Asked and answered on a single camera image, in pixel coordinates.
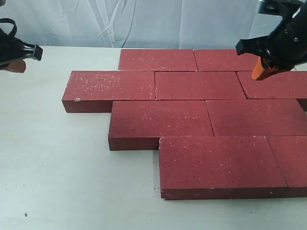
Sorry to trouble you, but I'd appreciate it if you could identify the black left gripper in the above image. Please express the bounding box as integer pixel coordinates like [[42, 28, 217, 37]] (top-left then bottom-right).
[[0, 29, 43, 73]]

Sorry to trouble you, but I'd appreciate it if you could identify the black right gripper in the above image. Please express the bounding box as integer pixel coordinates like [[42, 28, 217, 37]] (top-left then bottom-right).
[[236, 7, 307, 81]]

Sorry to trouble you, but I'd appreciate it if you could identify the red brick top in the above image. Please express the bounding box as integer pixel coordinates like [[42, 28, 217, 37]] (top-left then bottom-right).
[[62, 70, 155, 113]]

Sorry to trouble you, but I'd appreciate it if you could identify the red brick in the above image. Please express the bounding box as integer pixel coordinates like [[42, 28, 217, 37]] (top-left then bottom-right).
[[62, 70, 155, 113], [267, 136, 307, 198], [118, 49, 198, 71], [159, 136, 287, 200], [155, 71, 246, 100], [108, 100, 213, 150], [194, 49, 258, 71]]

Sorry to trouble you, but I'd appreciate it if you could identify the red brick right second row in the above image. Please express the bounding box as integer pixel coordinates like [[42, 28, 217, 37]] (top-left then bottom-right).
[[236, 71, 307, 111]]

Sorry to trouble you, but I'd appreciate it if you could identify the red brick right third row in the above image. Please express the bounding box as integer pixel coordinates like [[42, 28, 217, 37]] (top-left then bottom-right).
[[206, 99, 307, 136]]

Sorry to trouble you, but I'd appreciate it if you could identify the white wrinkled backdrop cloth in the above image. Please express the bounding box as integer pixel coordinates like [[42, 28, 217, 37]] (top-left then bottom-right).
[[0, 0, 281, 49]]

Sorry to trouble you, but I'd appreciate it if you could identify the left black cable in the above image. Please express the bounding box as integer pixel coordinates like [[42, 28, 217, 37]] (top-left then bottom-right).
[[0, 18, 17, 39]]

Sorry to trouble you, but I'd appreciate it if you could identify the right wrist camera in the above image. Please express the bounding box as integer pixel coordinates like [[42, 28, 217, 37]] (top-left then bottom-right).
[[258, 0, 304, 17]]

